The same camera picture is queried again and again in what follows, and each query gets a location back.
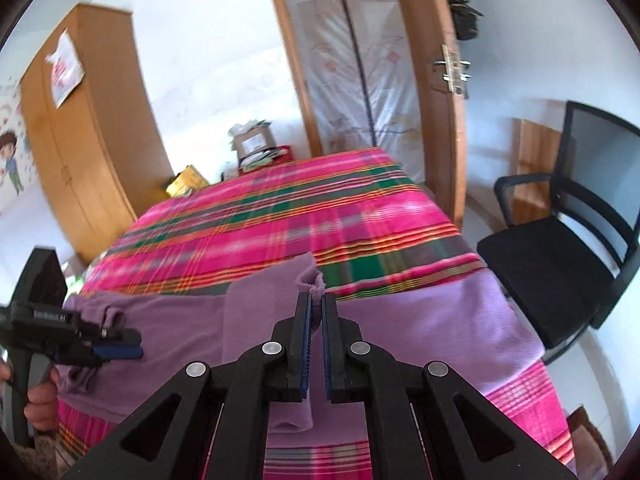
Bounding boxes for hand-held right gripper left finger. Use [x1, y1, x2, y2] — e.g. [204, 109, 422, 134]
[62, 291, 313, 480]

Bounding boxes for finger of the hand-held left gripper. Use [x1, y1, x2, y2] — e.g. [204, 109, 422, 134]
[75, 321, 141, 345]
[52, 342, 145, 368]

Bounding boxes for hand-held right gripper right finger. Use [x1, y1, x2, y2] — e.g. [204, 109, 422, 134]
[321, 294, 576, 480]

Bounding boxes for purple fleece pants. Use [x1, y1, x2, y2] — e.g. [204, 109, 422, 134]
[54, 252, 545, 433]

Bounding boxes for person's left hand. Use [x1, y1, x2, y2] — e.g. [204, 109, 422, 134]
[0, 362, 60, 433]

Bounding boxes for pink green plaid blanket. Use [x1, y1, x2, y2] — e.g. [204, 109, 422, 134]
[55, 146, 576, 480]

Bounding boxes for yellow bag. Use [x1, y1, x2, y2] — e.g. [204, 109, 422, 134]
[165, 164, 210, 198]

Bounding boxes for wooden wardrobe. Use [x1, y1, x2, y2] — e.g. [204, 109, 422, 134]
[19, 3, 176, 266]

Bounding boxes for red basket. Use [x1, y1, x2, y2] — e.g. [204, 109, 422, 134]
[240, 145, 296, 173]

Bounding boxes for cardboard box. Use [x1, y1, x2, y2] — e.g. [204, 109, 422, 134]
[229, 120, 276, 161]

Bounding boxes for white plastic bag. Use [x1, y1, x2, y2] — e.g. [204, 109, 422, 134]
[45, 27, 86, 108]

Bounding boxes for black mesh office chair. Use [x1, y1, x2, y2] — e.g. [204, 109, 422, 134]
[476, 100, 640, 366]

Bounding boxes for wooden board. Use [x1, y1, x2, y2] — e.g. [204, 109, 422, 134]
[510, 117, 566, 226]

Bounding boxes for printed plastic door curtain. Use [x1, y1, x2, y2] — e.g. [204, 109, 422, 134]
[277, 0, 426, 186]

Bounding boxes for wooden door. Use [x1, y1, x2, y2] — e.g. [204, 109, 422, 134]
[387, 0, 468, 228]

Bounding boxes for cartoon wall sticker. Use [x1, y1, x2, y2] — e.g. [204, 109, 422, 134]
[0, 80, 38, 216]

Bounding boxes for wooden door frame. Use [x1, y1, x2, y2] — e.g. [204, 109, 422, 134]
[261, 0, 323, 158]

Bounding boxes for metal door handle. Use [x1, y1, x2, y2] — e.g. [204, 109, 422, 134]
[432, 44, 472, 93]

